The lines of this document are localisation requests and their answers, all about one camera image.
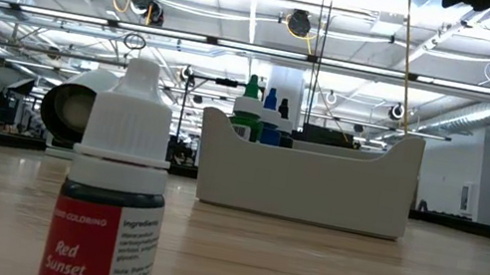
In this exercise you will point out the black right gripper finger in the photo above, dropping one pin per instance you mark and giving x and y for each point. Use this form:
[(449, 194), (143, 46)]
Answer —
[(471, 1)]

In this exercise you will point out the large green food coloring bottle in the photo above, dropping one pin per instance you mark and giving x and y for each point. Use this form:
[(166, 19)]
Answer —
[(248, 108)]

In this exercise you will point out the large blue food coloring bottle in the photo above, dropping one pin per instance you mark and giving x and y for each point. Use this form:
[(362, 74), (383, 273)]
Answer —
[(270, 122)]

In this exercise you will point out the large black food coloring bottle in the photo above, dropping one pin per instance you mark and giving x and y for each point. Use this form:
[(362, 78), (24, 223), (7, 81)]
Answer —
[(284, 127)]

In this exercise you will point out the grey plastic bin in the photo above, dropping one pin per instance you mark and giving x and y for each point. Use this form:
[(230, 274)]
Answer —
[(307, 184)]

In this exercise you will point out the small dark red coloring bottle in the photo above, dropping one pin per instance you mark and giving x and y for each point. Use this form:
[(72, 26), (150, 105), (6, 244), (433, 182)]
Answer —
[(124, 136)]

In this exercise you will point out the black metal table frame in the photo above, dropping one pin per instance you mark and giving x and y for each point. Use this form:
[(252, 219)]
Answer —
[(486, 232)]

